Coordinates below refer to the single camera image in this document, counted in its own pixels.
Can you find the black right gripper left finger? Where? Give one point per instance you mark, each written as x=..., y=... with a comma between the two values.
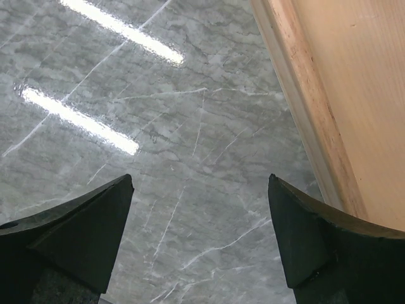
x=65, y=254

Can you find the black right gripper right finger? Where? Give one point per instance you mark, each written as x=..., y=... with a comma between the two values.
x=329, y=256

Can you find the wooden clothes rack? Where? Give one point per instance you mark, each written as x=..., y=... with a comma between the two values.
x=341, y=68

